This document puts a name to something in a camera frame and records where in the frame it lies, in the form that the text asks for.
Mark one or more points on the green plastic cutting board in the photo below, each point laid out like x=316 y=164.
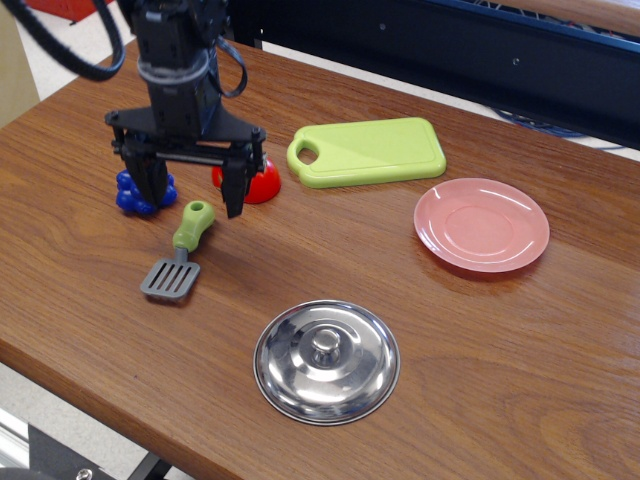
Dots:
x=366 y=153

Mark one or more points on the green handled grey spatula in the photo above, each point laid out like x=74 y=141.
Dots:
x=171 y=279

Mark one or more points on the shiny steel pot lid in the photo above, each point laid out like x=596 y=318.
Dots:
x=326 y=362

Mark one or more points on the pink plastic plate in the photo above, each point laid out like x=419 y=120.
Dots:
x=481 y=225

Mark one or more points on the metal stand base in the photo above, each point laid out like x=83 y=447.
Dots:
x=86 y=452

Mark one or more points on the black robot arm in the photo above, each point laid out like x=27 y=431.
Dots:
x=180 y=39

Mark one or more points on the red box on floor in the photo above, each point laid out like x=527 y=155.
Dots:
x=71 y=10

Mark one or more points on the blue toy grape bunch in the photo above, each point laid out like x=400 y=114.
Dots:
x=130 y=200

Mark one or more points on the red toy tomato half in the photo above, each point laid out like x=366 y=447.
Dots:
x=265 y=184

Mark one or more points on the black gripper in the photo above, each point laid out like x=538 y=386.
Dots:
x=186 y=121

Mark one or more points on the black metal frame rail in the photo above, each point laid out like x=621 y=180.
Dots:
x=573 y=64

